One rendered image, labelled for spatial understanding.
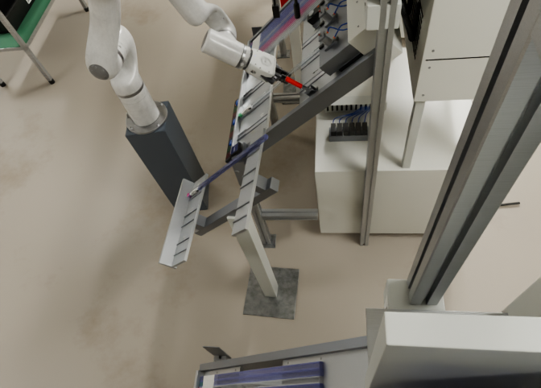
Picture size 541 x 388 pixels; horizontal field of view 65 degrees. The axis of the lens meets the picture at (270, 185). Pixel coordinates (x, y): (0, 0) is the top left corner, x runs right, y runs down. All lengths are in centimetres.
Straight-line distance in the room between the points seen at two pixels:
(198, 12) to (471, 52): 81
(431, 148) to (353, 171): 33
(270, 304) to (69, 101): 213
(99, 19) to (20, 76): 239
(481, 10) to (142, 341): 193
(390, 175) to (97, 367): 162
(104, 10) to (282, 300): 144
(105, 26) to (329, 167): 95
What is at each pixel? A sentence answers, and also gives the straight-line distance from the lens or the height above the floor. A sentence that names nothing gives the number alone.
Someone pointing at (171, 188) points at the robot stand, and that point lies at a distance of 226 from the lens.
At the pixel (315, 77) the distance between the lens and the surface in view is 145.
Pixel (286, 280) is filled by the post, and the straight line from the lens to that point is 215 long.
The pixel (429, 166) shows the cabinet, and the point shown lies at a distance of 174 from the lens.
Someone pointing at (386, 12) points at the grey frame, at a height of 136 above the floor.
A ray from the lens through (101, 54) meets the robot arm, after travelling 164.
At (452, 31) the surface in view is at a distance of 125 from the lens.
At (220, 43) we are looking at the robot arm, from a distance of 150.
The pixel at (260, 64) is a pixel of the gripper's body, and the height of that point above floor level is 102.
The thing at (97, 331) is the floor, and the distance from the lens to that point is 239.
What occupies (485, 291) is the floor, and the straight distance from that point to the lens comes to 224.
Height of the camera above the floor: 202
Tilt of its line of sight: 57 degrees down
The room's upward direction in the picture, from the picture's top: 15 degrees counter-clockwise
